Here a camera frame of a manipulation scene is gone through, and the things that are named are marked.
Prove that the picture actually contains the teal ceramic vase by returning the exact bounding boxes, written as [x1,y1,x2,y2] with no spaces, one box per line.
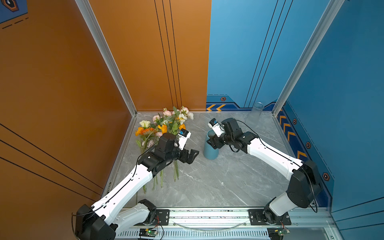
[203,130,219,160]

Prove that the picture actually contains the yellow rose stem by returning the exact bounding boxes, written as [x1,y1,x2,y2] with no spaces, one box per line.
[151,124,169,190]

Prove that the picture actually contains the pink carnation flower stem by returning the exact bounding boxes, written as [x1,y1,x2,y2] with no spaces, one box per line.
[162,106,194,134]

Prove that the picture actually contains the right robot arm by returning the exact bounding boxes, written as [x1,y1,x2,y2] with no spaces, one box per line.
[207,118,323,225]

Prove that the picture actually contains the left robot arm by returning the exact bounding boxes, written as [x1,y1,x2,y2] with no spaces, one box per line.
[71,130,199,240]

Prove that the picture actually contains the clear glass vase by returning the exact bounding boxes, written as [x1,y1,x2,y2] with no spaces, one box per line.
[246,102,264,128]

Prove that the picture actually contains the pink rose flower stem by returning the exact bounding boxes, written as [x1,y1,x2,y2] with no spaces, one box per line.
[147,114,164,148]

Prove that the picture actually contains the left green circuit board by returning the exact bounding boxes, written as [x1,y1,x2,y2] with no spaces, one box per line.
[138,229,160,240]

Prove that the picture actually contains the green circuit board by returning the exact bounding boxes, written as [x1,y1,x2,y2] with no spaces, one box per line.
[267,228,291,240]
[138,229,160,240]

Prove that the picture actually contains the right green circuit board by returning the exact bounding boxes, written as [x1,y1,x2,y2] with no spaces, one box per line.
[267,228,291,240]

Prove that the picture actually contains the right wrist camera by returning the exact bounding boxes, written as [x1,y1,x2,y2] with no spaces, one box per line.
[208,118,225,137]

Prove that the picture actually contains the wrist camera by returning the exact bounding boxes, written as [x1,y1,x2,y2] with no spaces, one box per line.
[178,129,191,150]
[208,118,225,137]

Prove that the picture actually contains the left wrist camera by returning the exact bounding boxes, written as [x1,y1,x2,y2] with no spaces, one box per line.
[178,129,191,150]

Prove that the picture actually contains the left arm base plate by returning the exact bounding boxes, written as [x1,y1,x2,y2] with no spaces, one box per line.
[135,209,170,227]

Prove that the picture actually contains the aluminium front rail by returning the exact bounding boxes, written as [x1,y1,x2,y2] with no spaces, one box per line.
[116,207,343,240]

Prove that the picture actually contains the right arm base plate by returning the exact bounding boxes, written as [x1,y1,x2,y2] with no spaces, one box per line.
[248,209,292,226]

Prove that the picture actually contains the left aluminium corner post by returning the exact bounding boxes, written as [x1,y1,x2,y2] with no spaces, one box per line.
[75,0,137,117]

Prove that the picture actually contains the aluminium corner post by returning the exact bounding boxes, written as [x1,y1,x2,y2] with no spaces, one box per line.
[272,0,345,117]
[75,0,137,117]

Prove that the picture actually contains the right aluminium corner post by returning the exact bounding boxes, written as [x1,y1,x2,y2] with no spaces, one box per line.
[272,0,345,117]

